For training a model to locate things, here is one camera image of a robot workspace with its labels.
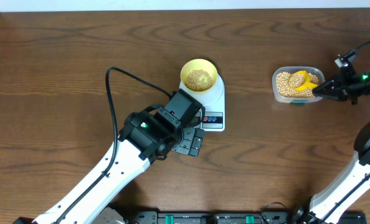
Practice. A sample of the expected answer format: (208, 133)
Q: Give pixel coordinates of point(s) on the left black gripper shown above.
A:
(189, 145)

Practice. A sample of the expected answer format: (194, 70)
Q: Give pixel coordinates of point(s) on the yellow plastic bowl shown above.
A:
(197, 64)

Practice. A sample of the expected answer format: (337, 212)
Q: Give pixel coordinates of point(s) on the soybeans in container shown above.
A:
(286, 91)

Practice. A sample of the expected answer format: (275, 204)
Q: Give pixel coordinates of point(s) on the soybeans in bowl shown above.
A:
(199, 80)

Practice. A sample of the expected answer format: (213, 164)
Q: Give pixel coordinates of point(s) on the yellow plastic scoop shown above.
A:
(301, 81)

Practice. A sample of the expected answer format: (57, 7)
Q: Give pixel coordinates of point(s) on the white digital kitchen scale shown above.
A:
(213, 100)

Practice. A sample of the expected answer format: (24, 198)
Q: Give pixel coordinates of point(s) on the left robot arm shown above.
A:
(146, 136)

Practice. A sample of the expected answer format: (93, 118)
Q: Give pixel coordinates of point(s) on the clear plastic container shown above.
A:
(294, 69)

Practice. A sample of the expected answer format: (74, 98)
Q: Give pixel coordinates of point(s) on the green tape strip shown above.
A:
(298, 103)

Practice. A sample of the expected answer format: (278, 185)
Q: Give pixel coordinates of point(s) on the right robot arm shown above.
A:
(353, 181)

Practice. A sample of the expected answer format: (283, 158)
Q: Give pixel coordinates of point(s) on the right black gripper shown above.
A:
(341, 90)

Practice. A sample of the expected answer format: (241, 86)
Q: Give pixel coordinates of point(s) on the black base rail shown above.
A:
(154, 216)

